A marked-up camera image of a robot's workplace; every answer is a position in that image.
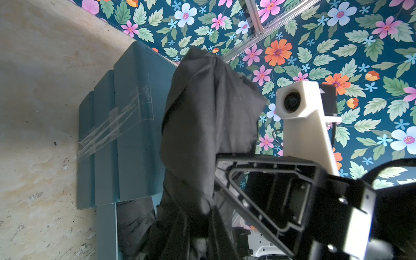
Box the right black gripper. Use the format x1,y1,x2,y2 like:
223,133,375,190
215,155,416,260

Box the black umbrella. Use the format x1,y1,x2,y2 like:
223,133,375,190
118,48,267,260

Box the teal plastic drawer cabinet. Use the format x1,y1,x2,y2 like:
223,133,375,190
76,41,175,260

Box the clear adhesive tape strip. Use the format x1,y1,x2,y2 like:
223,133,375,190
77,86,154,161

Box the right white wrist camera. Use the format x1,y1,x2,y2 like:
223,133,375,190
275,81,341,176

